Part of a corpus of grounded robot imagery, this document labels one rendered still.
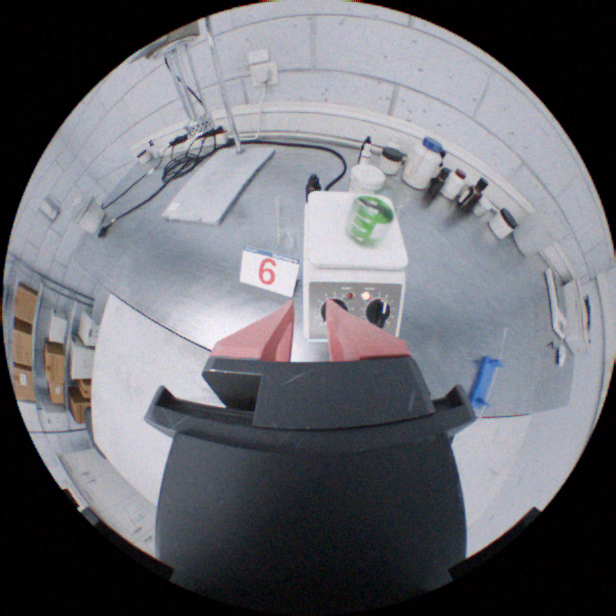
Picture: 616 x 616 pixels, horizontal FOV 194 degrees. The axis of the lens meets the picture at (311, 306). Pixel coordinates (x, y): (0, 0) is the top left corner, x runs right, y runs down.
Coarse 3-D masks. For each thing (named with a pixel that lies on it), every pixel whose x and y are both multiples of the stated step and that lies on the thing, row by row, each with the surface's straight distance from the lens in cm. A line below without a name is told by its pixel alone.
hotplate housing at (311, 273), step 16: (304, 224) 25; (304, 240) 24; (304, 256) 22; (304, 272) 21; (320, 272) 21; (336, 272) 21; (352, 272) 21; (368, 272) 22; (384, 272) 23; (400, 272) 24; (304, 288) 21; (304, 304) 22; (400, 304) 24; (304, 320) 22; (400, 320) 25; (304, 336) 23
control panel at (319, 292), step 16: (320, 288) 21; (336, 288) 21; (352, 288) 21; (368, 288) 22; (384, 288) 23; (400, 288) 24; (320, 304) 21; (352, 304) 22; (368, 304) 22; (320, 320) 22; (368, 320) 23; (320, 336) 23
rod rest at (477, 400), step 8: (488, 360) 42; (496, 360) 41; (488, 368) 42; (480, 376) 41; (488, 376) 42; (480, 384) 40; (488, 384) 43; (480, 392) 41; (472, 400) 40; (480, 400) 39
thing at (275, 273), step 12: (252, 264) 28; (264, 264) 27; (276, 264) 26; (288, 264) 26; (252, 276) 28; (264, 276) 27; (276, 276) 27; (288, 276) 26; (276, 288) 27; (288, 288) 26
